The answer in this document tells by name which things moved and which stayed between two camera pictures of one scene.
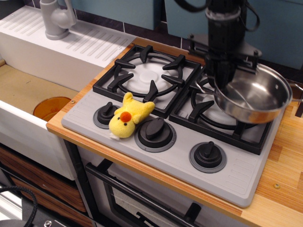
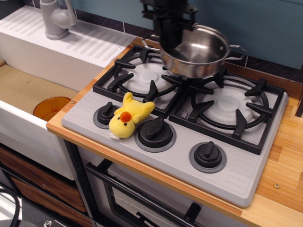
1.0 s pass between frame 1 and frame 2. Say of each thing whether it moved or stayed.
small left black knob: stayed
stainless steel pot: moved
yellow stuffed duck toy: stayed
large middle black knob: stayed
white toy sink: stayed
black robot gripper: moved
